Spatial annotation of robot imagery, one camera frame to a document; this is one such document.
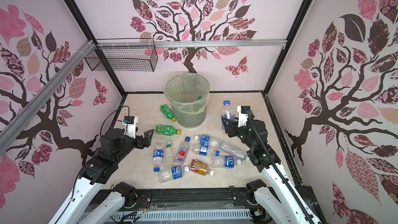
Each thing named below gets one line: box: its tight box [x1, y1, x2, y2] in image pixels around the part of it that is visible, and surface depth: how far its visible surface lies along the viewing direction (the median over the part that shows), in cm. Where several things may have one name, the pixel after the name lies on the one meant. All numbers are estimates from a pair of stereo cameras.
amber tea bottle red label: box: [183, 159, 215, 177], surface depth 81 cm
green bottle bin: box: [159, 104, 177, 123], surface depth 105 cm
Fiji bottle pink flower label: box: [174, 136, 191, 165], surface depth 87 cm
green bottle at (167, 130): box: [154, 124, 181, 136], surface depth 97 cm
